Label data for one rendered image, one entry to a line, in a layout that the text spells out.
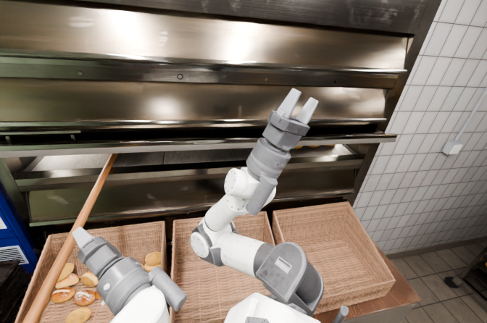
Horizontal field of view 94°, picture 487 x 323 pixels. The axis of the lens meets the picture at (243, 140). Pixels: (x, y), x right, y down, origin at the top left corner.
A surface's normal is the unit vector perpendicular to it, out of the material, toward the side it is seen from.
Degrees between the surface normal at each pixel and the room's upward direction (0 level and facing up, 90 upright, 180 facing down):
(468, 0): 90
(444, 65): 90
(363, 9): 90
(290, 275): 34
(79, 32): 70
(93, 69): 90
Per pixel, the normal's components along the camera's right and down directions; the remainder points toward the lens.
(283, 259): -0.47, -0.72
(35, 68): 0.22, 0.48
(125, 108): 0.24, 0.16
